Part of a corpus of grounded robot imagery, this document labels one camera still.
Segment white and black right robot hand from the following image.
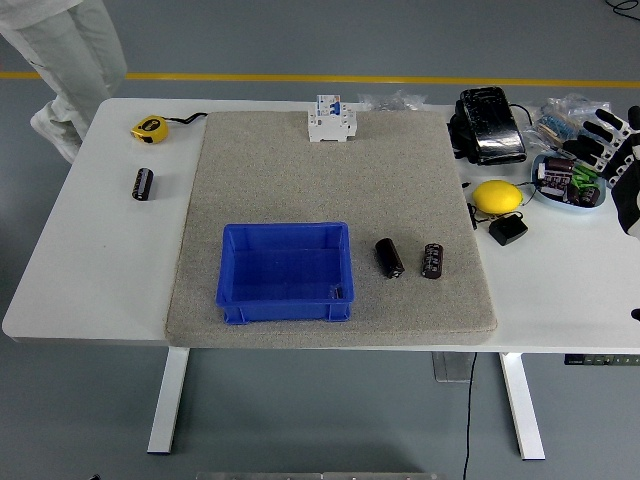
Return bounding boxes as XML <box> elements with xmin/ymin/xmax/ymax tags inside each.
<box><xmin>562</xmin><ymin>104</ymin><xmax>640</xmax><ymax>236</ymax></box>

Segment dark battery with white print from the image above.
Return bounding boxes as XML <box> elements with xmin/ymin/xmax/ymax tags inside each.
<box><xmin>420</xmin><ymin>242</ymin><xmax>447</xmax><ymax>280</ymax></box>

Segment plain black battery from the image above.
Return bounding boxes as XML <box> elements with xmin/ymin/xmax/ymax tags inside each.
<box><xmin>374</xmin><ymin>237</ymin><xmax>406</xmax><ymax>280</ymax></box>

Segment blue plastic box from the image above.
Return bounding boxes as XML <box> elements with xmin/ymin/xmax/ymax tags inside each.
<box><xmin>214</xmin><ymin>221</ymin><xmax>356</xmax><ymax>325</ymax></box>

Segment dark battery with brown stripe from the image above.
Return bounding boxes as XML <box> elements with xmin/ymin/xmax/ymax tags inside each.
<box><xmin>130</xmin><ymin>167</ymin><xmax>155</xmax><ymax>202</ymax></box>

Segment green plastic parts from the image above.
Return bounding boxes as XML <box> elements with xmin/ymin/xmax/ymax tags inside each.
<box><xmin>568</xmin><ymin>166</ymin><xmax>600</xmax><ymax>192</ymax></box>

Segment brown capacitor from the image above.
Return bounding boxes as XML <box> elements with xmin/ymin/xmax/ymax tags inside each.
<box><xmin>544</xmin><ymin>155</ymin><xmax>576</xmax><ymax>175</ymax></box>

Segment clear bags with blue parts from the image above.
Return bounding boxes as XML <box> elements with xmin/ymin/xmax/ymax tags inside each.
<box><xmin>524</xmin><ymin>93</ymin><xmax>614</xmax><ymax>151</ymax></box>

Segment dark capacitor with white print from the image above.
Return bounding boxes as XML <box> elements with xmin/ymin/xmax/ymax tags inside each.
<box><xmin>541</xmin><ymin>172</ymin><xmax>571</xmax><ymax>196</ymax></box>

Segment light blue bowl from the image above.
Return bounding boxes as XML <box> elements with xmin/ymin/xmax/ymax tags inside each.
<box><xmin>529</xmin><ymin>152</ymin><xmax>608</xmax><ymax>217</ymax></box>

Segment black glossy foot pedal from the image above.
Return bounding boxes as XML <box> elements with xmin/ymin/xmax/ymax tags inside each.
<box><xmin>447</xmin><ymin>86</ymin><xmax>530</xmax><ymax>166</ymax></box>

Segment yellow lemon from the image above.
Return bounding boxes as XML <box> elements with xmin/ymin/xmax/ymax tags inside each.
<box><xmin>472</xmin><ymin>179</ymin><xmax>524</xmax><ymax>214</ymax></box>

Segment black power adapter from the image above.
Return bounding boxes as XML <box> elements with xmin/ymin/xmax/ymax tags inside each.
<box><xmin>467</xmin><ymin>201</ymin><xmax>530</xmax><ymax>247</ymax></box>

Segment table control panel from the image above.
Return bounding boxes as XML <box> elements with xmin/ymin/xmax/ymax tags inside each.
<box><xmin>564</xmin><ymin>353</ymin><xmax>640</xmax><ymax>367</ymax></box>

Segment clear bag of metal parts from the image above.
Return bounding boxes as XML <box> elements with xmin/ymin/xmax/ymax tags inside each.
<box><xmin>357</xmin><ymin>89</ymin><xmax>427</xmax><ymax>112</ymax></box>

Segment white table leg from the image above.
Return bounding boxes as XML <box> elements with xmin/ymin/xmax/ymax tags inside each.
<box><xmin>146</xmin><ymin>345</ymin><xmax>191</xmax><ymax>455</ymax></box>
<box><xmin>498</xmin><ymin>352</ymin><xmax>547</xmax><ymax>461</ymax></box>

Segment grey metal plate under table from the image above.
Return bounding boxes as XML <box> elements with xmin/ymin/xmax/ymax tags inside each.
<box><xmin>432</xmin><ymin>352</ymin><xmax>476</xmax><ymax>384</ymax></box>

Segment white circuit breaker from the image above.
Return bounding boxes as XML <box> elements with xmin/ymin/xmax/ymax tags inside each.
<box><xmin>306</xmin><ymin>94</ymin><xmax>359</xmax><ymax>145</ymax></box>

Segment grey-brown mat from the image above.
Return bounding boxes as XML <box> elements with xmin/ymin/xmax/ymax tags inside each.
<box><xmin>164</xmin><ymin>109</ymin><xmax>500</xmax><ymax>347</ymax></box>

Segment yellow tape measure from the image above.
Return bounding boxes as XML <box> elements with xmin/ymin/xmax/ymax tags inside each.
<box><xmin>130</xmin><ymin>112</ymin><xmax>209</xmax><ymax>145</ymax></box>

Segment person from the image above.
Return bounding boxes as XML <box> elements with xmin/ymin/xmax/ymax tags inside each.
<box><xmin>0</xmin><ymin>0</ymin><xmax>129</xmax><ymax>164</ymax></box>

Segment black cable loop on floor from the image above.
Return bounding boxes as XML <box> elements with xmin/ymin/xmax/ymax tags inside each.
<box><xmin>604</xmin><ymin>0</ymin><xmax>640</xmax><ymax>21</ymax></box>

